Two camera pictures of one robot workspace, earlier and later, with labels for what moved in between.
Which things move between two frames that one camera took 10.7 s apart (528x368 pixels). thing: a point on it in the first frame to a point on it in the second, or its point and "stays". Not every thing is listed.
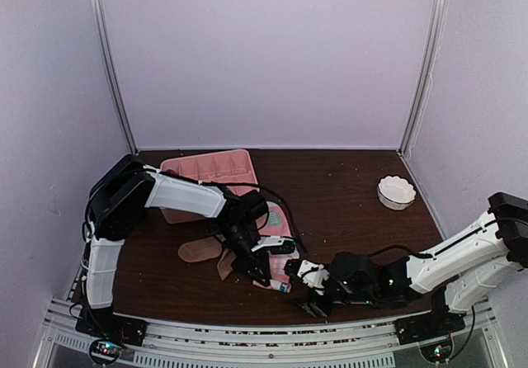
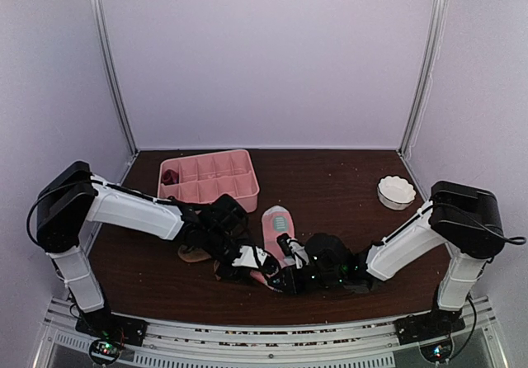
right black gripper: x=315 y=307 to x=295 y=286
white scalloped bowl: x=395 y=192 stays
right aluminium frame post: x=427 y=61 stays
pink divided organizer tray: x=231 y=168 stays
